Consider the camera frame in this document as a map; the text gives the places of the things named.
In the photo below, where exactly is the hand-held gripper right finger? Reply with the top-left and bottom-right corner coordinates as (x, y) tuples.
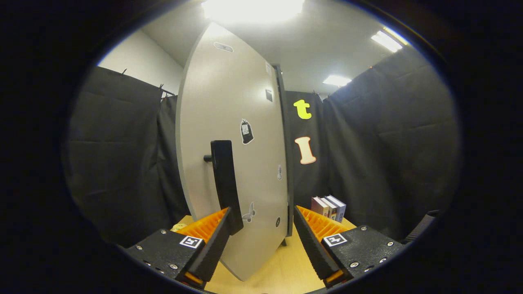
(293, 205), (405, 288)

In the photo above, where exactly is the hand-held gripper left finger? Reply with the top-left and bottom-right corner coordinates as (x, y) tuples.
(123, 207), (232, 290)

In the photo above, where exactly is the black door handle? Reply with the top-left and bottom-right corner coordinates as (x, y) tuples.
(203, 140), (244, 236)

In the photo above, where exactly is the light grey cabinet door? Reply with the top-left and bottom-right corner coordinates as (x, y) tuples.
(176, 22), (288, 281)

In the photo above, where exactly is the maroon cover book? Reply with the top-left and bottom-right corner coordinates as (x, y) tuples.
(311, 196), (330, 217)

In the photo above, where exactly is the dark spine book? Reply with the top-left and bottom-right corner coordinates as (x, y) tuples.
(320, 196), (338, 221)

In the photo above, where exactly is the white and blue book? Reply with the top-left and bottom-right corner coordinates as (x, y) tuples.
(326, 195), (347, 223)

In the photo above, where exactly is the dark grey cabinet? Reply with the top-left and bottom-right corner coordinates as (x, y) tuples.
(273, 65), (295, 246)

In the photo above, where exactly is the black backdrop cloth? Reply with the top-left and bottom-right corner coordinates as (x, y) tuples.
(63, 45), (462, 247)

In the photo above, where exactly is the small ceiling light panel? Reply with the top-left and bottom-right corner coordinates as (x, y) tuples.
(323, 75), (353, 87)

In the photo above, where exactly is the long ceiling light panel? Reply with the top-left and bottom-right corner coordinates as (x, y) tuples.
(371, 27), (409, 53)

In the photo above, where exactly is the large ceiling light panel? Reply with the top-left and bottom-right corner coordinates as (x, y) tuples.
(202, 0), (305, 23)

